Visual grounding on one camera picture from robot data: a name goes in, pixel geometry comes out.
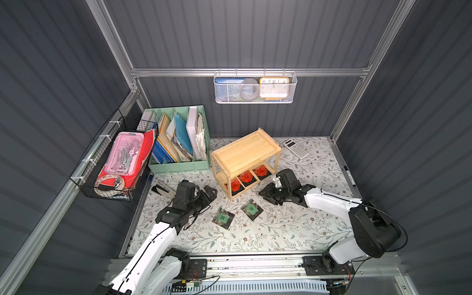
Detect green tea bag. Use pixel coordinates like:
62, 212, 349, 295
241, 199, 264, 221
212, 208, 235, 230

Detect red tea bag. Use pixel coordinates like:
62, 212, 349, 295
230, 178, 245, 196
253, 165, 272, 180
238, 170, 256, 188

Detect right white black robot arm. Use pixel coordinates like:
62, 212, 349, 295
259, 169, 403, 272

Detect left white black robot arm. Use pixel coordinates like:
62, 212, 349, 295
104, 179, 218, 295

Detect wooden two-tier shelf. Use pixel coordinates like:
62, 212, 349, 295
210, 128, 282, 200

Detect black white stapler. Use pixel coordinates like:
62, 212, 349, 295
151, 184, 176, 199

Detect white calculator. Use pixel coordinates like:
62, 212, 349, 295
283, 138, 310, 160

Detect floral table mat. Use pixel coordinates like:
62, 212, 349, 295
125, 136, 373, 256

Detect green file organizer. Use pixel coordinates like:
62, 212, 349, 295
138, 105, 210, 175

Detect blue books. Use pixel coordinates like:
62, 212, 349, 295
152, 140, 175, 164

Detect loose paper stack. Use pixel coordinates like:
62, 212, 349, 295
195, 114, 206, 153

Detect black marker pen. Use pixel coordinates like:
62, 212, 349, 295
344, 166, 356, 187

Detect teal folder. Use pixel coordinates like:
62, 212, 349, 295
174, 113, 194, 155

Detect white binder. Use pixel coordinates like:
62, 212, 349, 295
186, 106, 200, 154

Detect clear tape roll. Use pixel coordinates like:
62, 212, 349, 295
94, 175, 125, 197

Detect red folder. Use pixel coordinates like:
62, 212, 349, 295
96, 129, 156, 190

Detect pink plastic case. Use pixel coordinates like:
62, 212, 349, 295
104, 132, 145, 177

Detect yellow white clock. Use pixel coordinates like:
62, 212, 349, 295
259, 77, 290, 99

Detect blue box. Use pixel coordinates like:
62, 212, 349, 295
214, 77, 245, 103

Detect grey tape roll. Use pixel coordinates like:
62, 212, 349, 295
240, 78, 259, 102

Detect black wire basket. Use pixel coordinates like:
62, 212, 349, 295
70, 111, 158, 202

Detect white wire wall basket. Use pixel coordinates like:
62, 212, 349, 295
213, 71, 298, 104

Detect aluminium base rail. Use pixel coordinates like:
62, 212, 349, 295
190, 250, 404, 279

